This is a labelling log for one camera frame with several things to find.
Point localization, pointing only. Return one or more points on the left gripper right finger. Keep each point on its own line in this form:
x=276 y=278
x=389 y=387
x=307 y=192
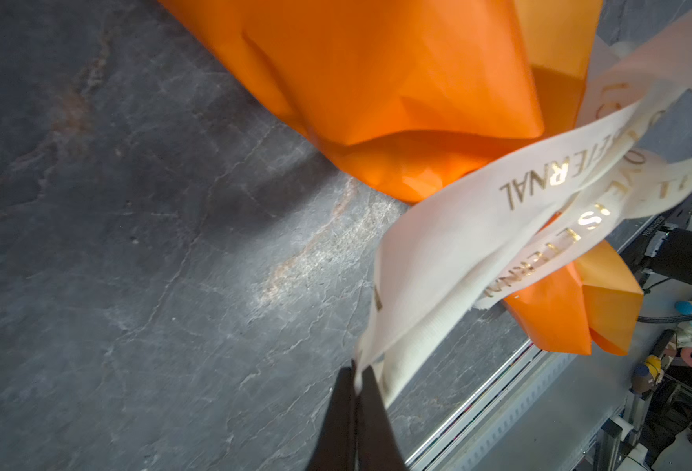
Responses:
x=376 y=444

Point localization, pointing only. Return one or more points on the orange wrapping paper sheet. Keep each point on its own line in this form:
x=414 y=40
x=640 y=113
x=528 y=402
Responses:
x=410 y=97

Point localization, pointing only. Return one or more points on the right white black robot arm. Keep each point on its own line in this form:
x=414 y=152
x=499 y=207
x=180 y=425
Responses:
x=665 y=246

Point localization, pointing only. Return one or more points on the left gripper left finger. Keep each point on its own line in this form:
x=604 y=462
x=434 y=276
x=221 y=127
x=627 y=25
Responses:
x=335 y=448

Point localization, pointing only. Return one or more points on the cream printed ribbon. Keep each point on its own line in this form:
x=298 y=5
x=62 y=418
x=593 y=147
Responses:
x=528 y=214

